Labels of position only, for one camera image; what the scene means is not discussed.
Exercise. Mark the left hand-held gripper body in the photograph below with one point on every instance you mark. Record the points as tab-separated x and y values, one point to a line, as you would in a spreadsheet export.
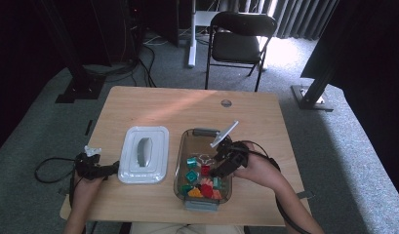
88	164

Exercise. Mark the dark equipment cabinet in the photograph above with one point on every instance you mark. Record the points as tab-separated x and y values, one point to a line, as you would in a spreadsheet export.
119	29

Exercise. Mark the black curtain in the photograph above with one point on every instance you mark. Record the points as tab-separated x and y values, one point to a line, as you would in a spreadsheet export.
366	48
18	65

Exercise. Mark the yellow toy block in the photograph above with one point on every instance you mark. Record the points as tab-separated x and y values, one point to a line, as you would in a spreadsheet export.
195	193

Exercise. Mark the tan paper piece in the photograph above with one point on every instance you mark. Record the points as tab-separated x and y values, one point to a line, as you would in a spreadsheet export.
66	212

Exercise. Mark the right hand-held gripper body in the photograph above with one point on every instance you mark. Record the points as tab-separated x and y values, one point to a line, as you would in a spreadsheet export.
234	154

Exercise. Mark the transparent grey storage container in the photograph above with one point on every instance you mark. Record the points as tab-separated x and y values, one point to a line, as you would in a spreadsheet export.
193	143

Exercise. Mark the white container lid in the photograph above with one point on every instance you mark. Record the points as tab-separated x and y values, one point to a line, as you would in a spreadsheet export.
158	152

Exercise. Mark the black tape strip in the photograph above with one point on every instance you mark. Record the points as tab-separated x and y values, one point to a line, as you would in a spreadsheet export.
88	127

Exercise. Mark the person's right hand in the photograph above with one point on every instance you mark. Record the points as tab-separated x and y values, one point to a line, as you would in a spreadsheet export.
262	172

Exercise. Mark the black metal stand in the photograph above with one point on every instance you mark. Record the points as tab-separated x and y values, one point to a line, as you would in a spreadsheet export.
80	91
312	97

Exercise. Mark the grey tape piece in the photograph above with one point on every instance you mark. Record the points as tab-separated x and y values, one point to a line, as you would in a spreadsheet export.
305	195

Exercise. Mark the person's left hand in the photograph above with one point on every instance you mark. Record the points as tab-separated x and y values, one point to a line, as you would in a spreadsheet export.
86	187

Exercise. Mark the pink toy block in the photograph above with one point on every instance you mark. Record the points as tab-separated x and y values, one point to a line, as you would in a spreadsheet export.
217	195
207	182

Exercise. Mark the red toy block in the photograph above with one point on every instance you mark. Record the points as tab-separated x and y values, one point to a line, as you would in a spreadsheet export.
207	191
205	170

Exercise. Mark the black folding chair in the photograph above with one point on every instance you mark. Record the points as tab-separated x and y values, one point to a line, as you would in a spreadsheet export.
234	47

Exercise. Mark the grey pleated curtain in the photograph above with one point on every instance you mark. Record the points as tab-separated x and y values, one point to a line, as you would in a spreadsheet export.
301	19

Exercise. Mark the teal toy block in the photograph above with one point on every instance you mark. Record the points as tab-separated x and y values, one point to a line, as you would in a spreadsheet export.
192	175
192	162
186	189
218	183

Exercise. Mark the white desk frame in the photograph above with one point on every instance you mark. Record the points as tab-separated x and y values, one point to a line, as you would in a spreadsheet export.
192	55

